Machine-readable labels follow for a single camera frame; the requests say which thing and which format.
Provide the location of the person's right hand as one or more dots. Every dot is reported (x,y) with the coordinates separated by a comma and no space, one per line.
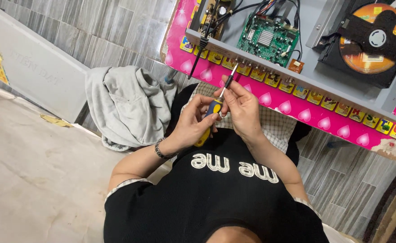
(245,111)

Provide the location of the person's left hand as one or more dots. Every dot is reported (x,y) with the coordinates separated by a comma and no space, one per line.
(187,125)

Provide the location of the blue and yellow screwdriver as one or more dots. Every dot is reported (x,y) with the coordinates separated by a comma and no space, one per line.
(214,107)

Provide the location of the person's checked shorts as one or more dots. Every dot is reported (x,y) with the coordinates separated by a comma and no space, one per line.
(278,125)

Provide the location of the pink picture-print table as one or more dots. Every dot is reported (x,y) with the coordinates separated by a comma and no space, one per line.
(285,101)

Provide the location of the grey hooded sweatshirt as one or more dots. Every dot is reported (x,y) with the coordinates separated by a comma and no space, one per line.
(130,104)

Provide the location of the small brown circuit board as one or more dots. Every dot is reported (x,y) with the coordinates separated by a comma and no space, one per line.
(295,66)

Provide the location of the green circuit board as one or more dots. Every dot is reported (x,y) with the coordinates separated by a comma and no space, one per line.
(268,38)

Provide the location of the person's black knit shirt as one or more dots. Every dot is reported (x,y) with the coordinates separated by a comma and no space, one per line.
(211,202)

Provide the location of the grey metal disc player chassis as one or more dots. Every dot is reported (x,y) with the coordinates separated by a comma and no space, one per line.
(314,65)

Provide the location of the black disc drive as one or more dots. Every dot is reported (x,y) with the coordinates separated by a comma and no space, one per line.
(332,62)

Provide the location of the brown power supply board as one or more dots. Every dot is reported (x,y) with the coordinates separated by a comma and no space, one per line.
(218,11)

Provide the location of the orange disc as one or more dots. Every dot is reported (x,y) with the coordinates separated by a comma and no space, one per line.
(363,64)

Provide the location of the yellow paper scrap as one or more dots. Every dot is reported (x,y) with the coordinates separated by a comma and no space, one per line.
(54,120)

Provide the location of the beige floor mat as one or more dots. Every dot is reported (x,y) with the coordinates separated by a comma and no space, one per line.
(32,168)

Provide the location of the white flat panel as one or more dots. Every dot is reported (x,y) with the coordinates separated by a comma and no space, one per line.
(36,67)

